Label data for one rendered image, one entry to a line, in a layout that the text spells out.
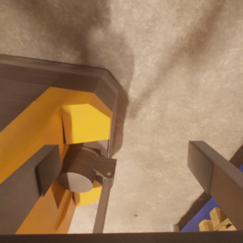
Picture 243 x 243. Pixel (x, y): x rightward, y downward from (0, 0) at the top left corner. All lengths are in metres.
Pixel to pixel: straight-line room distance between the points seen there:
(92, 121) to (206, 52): 0.61
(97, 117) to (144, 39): 0.43
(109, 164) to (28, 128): 0.45
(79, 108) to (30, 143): 0.21
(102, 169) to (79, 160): 0.12
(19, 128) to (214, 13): 0.84
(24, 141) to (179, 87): 0.77
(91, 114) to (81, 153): 0.27
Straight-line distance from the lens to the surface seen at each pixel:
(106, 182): 0.84
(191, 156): 0.17
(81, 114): 0.65
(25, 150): 0.52
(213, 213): 1.41
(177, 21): 0.87
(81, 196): 1.15
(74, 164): 0.83
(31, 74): 0.87
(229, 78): 1.03
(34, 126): 0.56
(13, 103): 0.68
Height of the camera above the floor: 0.85
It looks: 51 degrees down
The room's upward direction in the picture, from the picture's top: 170 degrees counter-clockwise
